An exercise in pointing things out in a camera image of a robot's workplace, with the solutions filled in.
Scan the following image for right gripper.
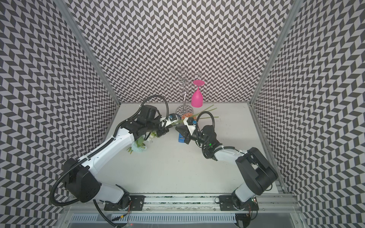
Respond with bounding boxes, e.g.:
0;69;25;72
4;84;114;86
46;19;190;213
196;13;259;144
175;126;209;146

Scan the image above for blue tape dispenser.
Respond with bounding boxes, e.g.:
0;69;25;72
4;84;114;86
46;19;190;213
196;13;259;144
178;134;184;143

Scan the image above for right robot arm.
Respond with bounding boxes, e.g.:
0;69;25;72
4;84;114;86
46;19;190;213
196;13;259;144
176;124;278;211

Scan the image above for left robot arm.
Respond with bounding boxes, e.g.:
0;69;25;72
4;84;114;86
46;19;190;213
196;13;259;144
49;104;181;210

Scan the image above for orange patterned bowl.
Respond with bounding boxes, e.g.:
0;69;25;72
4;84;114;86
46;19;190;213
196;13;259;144
182;113;196;120

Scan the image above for chrome glass holder stand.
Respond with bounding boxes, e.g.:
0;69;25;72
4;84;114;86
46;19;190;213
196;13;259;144
168;67;199;116

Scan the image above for pink plastic wine glass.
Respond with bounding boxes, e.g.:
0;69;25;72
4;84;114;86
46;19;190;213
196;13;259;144
191;80;205;108

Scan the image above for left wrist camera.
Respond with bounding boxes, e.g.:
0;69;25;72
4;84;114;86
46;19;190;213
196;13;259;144
158;117;175;129

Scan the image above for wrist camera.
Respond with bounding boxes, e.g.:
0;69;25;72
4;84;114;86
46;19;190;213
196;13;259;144
182;117;197;139
158;117;175;129

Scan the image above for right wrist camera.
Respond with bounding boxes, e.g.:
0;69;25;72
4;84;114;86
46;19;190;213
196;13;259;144
182;117;197;139

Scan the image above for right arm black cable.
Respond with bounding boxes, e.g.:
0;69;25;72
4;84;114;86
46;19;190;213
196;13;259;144
195;111;246;160

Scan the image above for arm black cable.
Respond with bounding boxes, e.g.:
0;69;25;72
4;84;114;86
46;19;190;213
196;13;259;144
49;94;170;228
195;111;246;160

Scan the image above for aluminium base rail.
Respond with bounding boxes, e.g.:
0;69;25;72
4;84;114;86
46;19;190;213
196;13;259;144
65;193;306;228

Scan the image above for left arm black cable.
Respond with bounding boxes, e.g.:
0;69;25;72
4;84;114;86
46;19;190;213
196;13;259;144
49;94;170;228

